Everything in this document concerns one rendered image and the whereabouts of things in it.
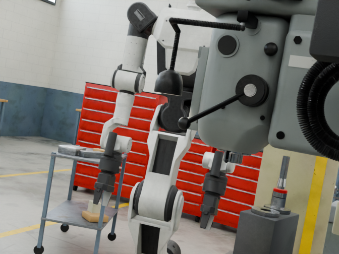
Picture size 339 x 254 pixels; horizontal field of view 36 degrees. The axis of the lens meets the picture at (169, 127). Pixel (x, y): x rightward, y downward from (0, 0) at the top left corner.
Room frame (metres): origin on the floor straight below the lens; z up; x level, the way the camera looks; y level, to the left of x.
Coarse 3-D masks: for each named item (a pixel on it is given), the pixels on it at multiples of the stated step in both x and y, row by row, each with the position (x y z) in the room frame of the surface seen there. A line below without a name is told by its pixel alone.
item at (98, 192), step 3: (96, 189) 2.00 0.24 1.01; (99, 189) 2.00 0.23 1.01; (96, 192) 2.01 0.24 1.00; (99, 192) 2.01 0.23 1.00; (102, 192) 2.01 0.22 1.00; (96, 195) 2.00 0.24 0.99; (99, 195) 2.00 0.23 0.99; (93, 198) 2.01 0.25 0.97; (96, 198) 2.00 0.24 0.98; (99, 198) 2.00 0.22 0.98; (93, 201) 2.00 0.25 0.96; (96, 201) 2.00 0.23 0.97; (96, 204) 2.00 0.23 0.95
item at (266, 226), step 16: (256, 208) 1.63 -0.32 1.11; (272, 208) 1.67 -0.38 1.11; (288, 208) 1.72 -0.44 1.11; (240, 224) 1.60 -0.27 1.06; (256, 224) 1.57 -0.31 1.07; (272, 224) 1.54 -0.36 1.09; (288, 224) 1.64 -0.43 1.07; (240, 240) 1.60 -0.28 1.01; (256, 240) 1.57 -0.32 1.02; (272, 240) 1.55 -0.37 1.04; (288, 240) 1.67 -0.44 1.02
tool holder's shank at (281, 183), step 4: (284, 156) 1.70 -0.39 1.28; (288, 156) 1.70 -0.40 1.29; (284, 160) 1.70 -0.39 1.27; (288, 160) 1.70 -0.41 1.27; (284, 164) 1.70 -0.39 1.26; (288, 164) 1.70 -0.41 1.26; (280, 168) 1.71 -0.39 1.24; (284, 168) 1.70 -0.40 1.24; (280, 172) 1.70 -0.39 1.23; (284, 172) 1.70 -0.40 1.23; (280, 176) 1.70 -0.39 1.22; (284, 176) 1.70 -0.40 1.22; (280, 180) 1.70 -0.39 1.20; (284, 180) 1.70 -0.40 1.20; (276, 184) 1.71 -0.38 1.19; (280, 184) 1.69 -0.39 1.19; (284, 184) 1.69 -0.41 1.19; (280, 188) 1.70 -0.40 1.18; (284, 188) 1.70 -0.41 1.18
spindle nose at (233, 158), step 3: (225, 153) 1.25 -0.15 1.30; (231, 153) 1.24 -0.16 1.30; (231, 156) 1.24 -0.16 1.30; (234, 156) 1.24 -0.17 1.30; (237, 156) 1.24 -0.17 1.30; (240, 156) 1.24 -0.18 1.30; (228, 159) 1.24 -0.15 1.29; (231, 159) 1.24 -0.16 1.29; (234, 159) 1.24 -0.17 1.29; (237, 159) 1.24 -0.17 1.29; (240, 159) 1.24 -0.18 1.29; (231, 162) 1.24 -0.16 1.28; (234, 162) 1.24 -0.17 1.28; (237, 162) 1.24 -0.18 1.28; (240, 162) 1.25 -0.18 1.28
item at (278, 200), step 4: (276, 192) 1.69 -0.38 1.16; (272, 196) 1.70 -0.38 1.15; (276, 196) 1.69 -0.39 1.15; (280, 196) 1.68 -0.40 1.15; (284, 196) 1.69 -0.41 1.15; (272, 200) 1.70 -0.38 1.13; (276, 200) 1.69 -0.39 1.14; (280, 200) 1.68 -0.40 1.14; (284, 200) 1.69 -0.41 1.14; (272, 204) 1.69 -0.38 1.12; (276, 204) 1.69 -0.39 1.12; (280, 204) 1.68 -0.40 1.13; (284, 204) 1.69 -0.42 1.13; (276, 208) 1.69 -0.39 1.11; (280, 208) 1.68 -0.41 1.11; (284, 208) 1.70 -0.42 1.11
